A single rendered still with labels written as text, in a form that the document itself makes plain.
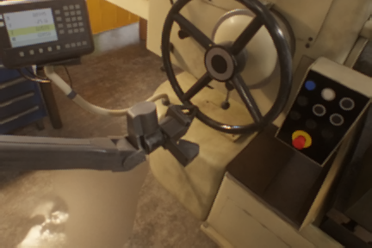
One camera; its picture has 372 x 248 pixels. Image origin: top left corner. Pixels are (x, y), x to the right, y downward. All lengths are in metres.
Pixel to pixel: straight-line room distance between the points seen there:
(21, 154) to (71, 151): 0.09
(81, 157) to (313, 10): 0.64
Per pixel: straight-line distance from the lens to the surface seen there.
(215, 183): 1.37
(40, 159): 0.51
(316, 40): 0.72
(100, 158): 0.54
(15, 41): 1.02
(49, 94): 2.08
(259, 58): 0.65
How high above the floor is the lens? 1.59
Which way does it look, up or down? 38 degrees down
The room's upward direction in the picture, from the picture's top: 9 degrees clockwise
